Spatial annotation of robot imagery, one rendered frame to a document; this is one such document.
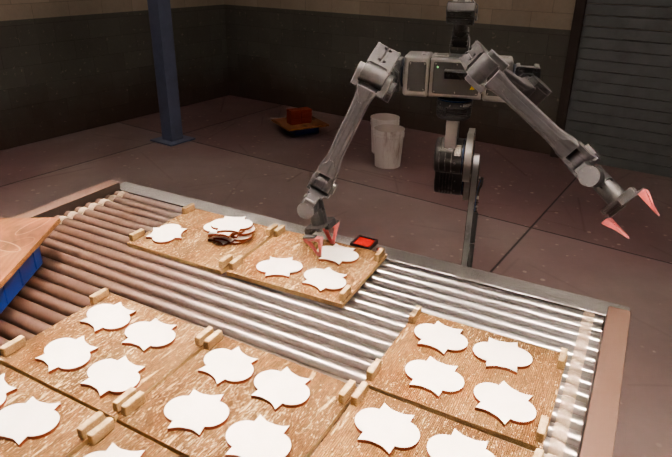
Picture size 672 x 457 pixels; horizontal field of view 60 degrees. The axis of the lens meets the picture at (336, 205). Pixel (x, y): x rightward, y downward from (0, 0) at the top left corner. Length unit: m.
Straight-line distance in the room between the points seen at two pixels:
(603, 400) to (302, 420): 0.68
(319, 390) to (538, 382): 0.52
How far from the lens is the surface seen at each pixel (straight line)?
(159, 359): 1.55
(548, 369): 1.56
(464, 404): 1.41
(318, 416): 1.34
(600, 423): 1.43
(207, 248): 2.03
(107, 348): 1.62
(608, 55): 6.11
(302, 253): 1.96
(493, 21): 6.41
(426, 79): 2.24
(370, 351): 1.55
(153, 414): 1.40
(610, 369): 1.60
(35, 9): 6.90
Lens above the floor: 1.86
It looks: 23 degrees down
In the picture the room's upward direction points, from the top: 1 degrees clockwise
